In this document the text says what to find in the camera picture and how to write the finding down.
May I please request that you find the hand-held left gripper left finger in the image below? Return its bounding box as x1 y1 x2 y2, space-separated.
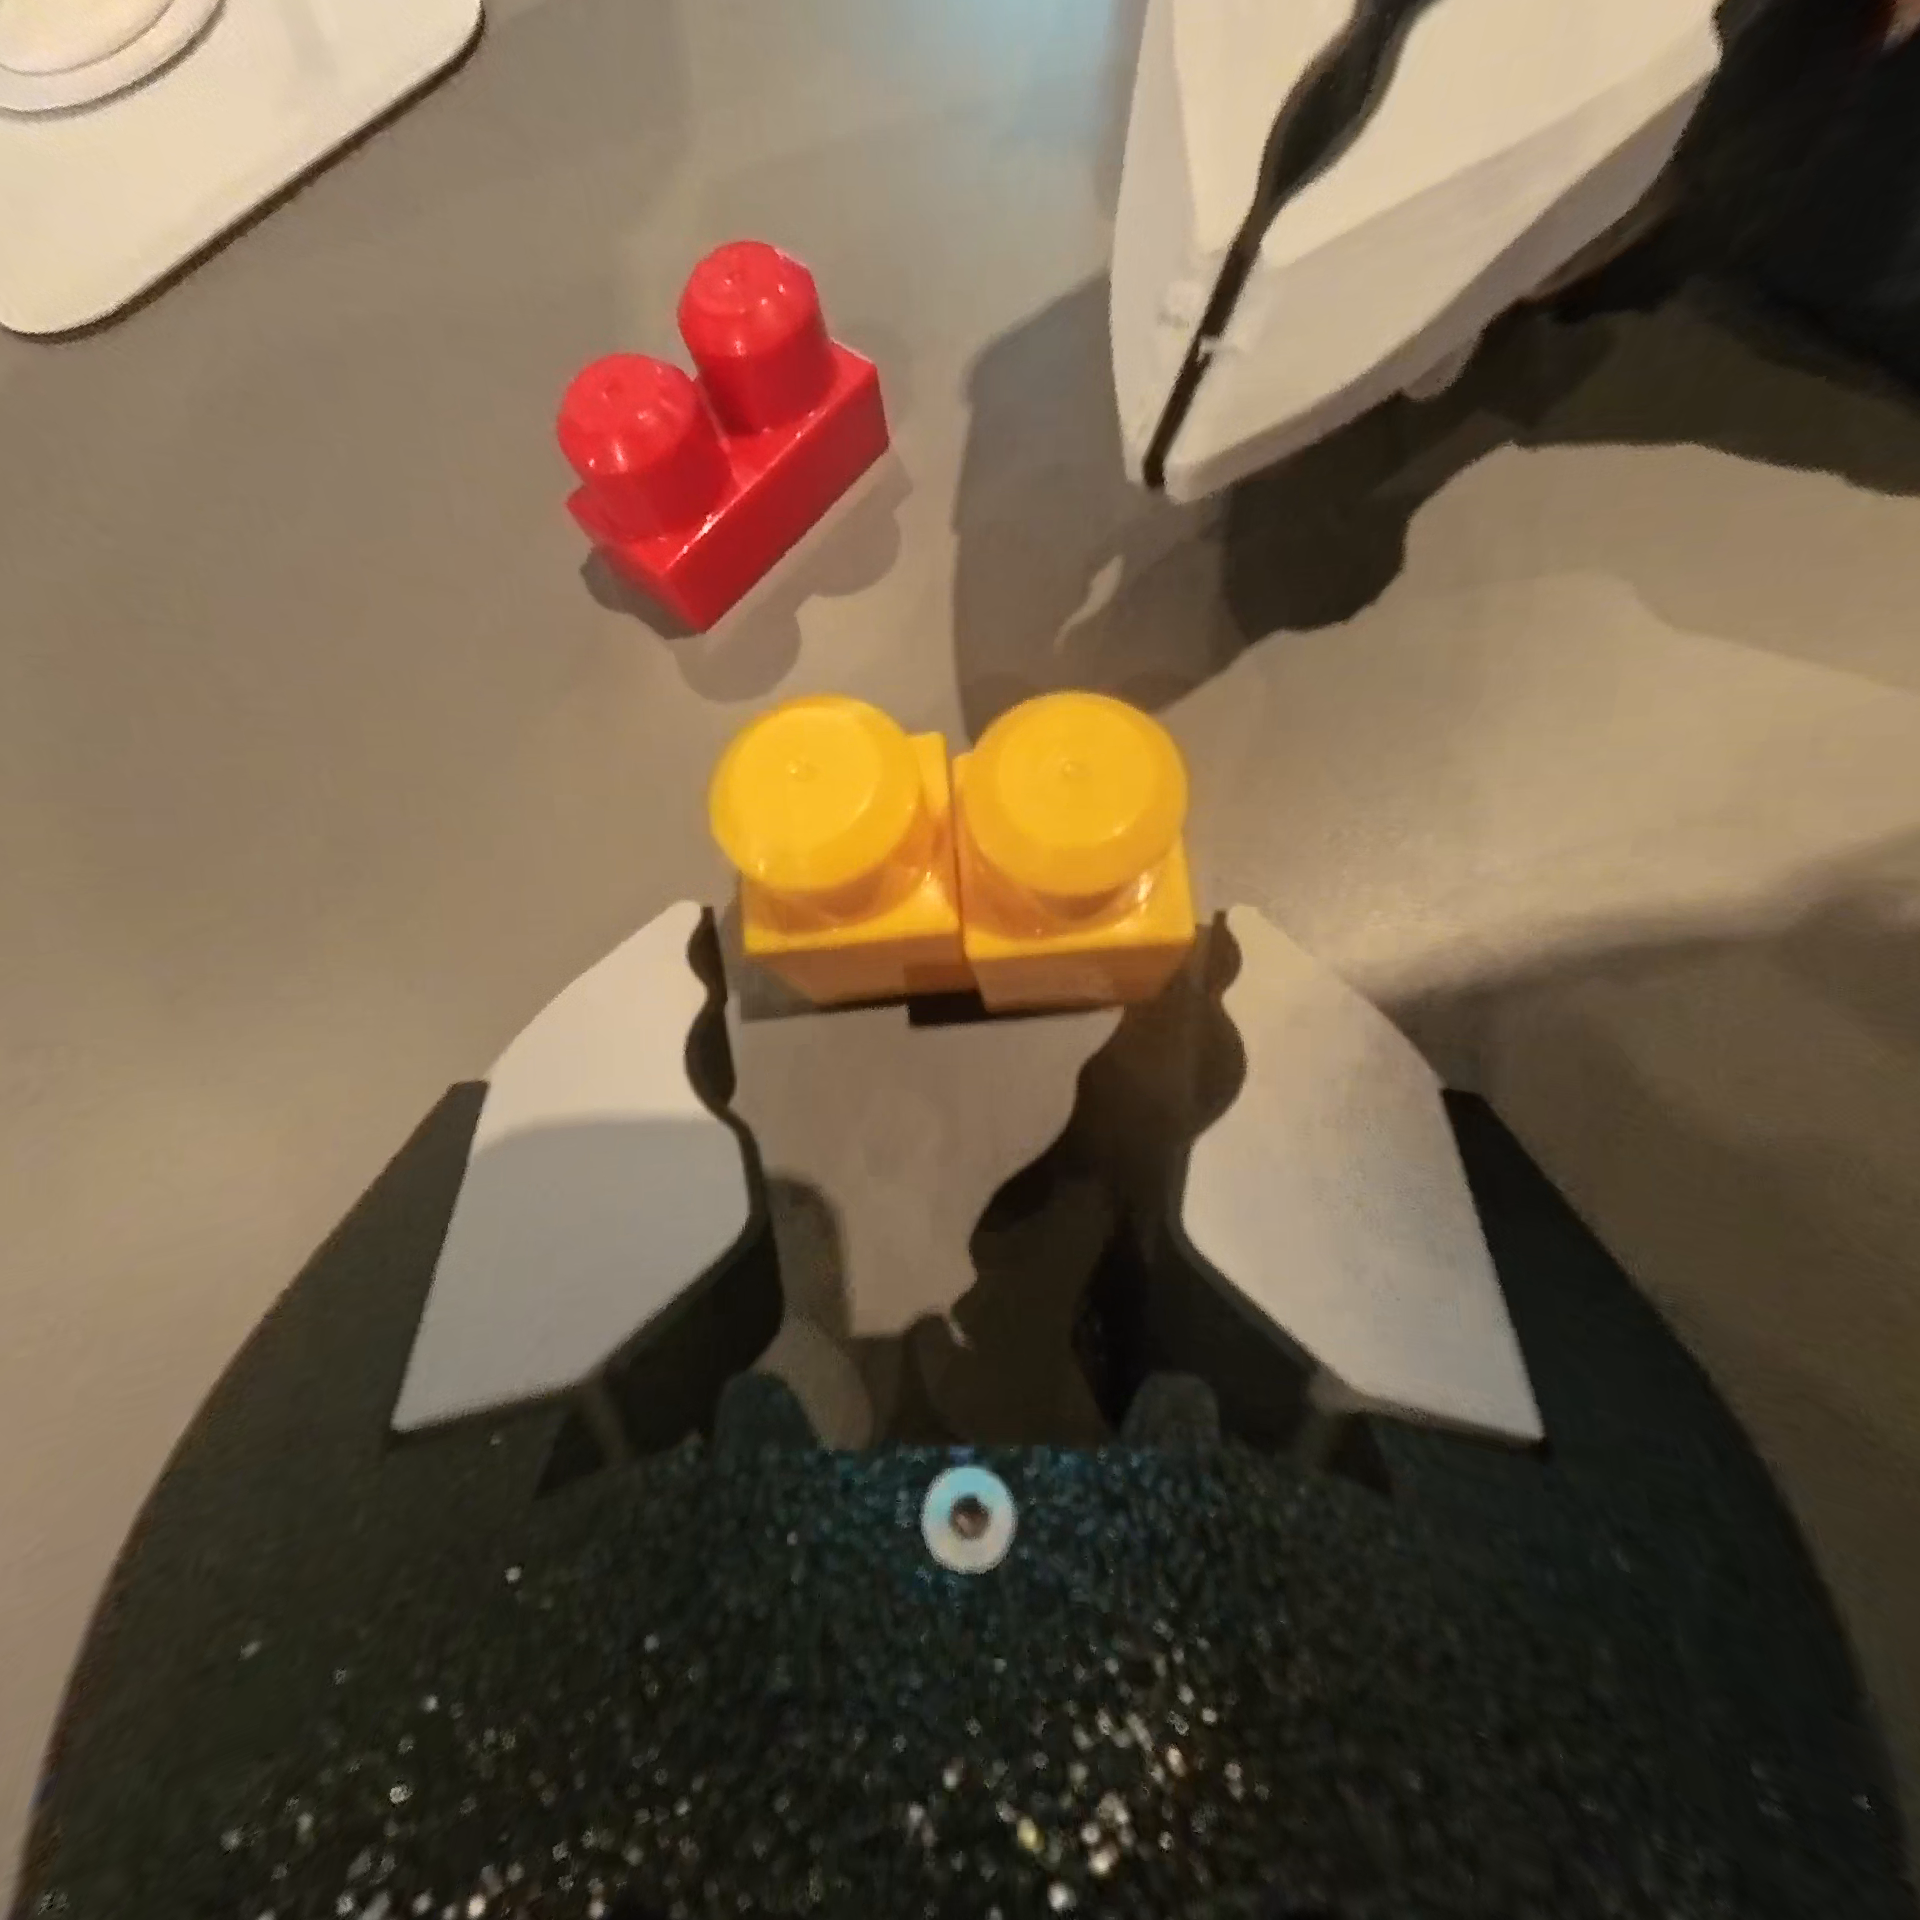
390 901 779 1434

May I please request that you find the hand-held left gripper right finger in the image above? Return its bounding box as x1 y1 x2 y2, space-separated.
1176 902 1548 1448

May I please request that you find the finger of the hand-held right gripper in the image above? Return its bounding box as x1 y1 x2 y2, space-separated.
1106 0 1420 488
1162 0 1724 506

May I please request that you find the yellow one-stud block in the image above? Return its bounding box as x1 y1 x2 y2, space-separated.
709 695 964 1004
949 691 1200 1015

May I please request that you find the red two-stud block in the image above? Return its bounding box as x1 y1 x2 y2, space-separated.
556 239 890 632

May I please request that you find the acrylic sign stand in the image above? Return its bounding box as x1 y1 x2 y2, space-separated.
0 0 485 335

